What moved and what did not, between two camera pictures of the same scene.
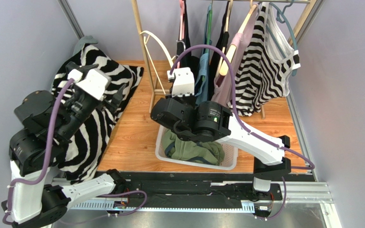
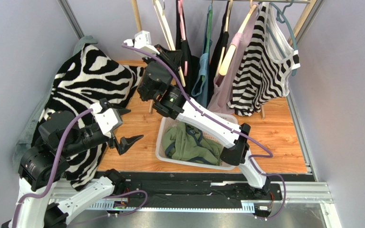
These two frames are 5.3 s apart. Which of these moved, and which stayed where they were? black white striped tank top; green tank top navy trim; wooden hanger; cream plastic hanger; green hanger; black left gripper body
Moved: cream plastic hanger; black left gripper body
Stayed: wooden hanger; black white striped tank top; green hanger; green tank top navy trim
